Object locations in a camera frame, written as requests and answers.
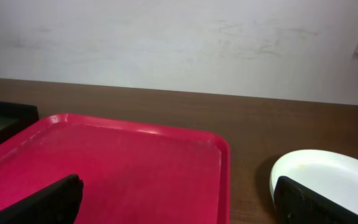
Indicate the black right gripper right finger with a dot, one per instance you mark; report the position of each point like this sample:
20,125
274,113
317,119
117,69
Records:
297,204

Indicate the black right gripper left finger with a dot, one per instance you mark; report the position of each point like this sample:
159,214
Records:
58,203

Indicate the white plate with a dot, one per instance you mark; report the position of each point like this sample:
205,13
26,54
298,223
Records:
332,175

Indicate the red plastic tray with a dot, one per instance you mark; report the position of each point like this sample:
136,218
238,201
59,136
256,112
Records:
132,172

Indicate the black plastic tray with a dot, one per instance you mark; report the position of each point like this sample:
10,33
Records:
15,117

